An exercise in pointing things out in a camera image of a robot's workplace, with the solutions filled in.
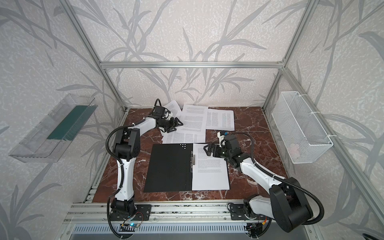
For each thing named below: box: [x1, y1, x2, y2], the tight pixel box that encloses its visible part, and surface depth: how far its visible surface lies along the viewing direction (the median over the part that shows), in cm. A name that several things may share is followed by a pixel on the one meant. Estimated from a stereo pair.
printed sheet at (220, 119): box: [206, 108, 235, 131], surface depth 118 cm
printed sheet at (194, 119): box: [176, 104, 209, 143], surface depth 114 cm
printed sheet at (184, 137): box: [161, 129, 206, 144], surface depth 105 cm
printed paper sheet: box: [192, 143, 230, 191], surface depth 90 cm
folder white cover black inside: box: [143, 143, 231, 193], surface depth 90 cm
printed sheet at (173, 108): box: [163, 100, 182, 118], surface depth 122 cm
